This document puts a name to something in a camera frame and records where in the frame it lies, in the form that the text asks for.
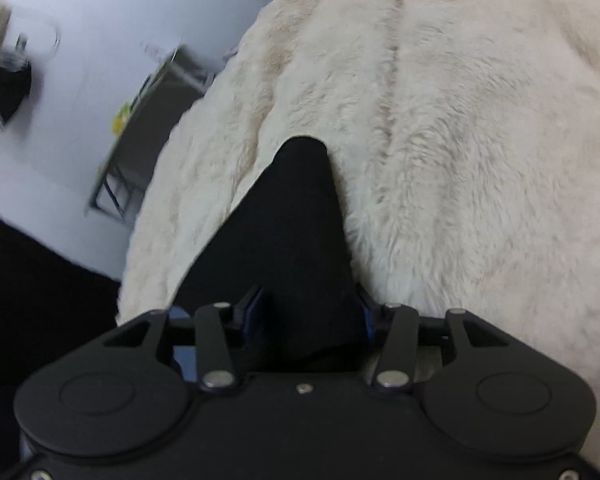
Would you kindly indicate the black curtain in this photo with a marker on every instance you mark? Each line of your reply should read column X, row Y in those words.
column 40, row 285

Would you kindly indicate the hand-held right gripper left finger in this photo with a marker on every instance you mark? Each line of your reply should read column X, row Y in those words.
column 252, row 310

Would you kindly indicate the black and blue garment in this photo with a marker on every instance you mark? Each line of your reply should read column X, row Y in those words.
column 290, row 235

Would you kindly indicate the cream fluffy blanket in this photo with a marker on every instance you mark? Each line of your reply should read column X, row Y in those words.
column 455, row 135

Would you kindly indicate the yellow tissue box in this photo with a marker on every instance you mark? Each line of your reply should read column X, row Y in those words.
column 120, row 117

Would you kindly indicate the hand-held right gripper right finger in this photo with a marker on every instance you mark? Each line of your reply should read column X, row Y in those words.
column 365, row 310

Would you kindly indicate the black hanging bag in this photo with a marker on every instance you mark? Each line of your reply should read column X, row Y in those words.
column 10, row 90

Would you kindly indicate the grey folding table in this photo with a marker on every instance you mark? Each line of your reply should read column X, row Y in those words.
column 150, row 125

